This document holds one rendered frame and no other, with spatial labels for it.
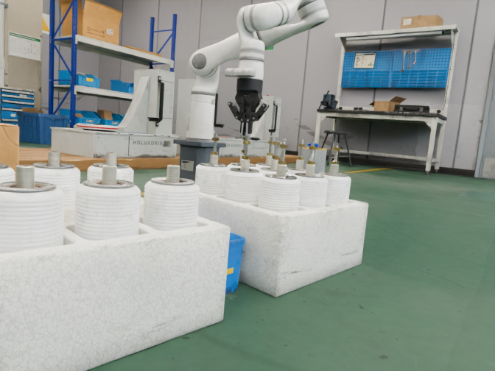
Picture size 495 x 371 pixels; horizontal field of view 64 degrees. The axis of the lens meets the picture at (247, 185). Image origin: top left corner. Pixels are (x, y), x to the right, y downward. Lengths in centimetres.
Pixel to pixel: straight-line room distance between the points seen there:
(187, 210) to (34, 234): 24
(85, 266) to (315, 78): 639
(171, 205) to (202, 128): 83
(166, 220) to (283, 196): 32
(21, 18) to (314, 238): 684
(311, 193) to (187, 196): 40
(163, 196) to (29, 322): 26
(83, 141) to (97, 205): 248
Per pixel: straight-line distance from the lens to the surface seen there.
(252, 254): 91
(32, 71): 741
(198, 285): 70
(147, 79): 350
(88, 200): 62
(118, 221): 62
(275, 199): 89
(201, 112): 148
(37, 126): 542
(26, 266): 56
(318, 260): 100
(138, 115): 342
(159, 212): 68
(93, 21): 633
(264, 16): 117
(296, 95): 693
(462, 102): 616
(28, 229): 57
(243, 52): 117
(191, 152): 147
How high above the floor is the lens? 35
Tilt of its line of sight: 8 degrees down
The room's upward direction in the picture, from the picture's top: 5 degrees clockwise
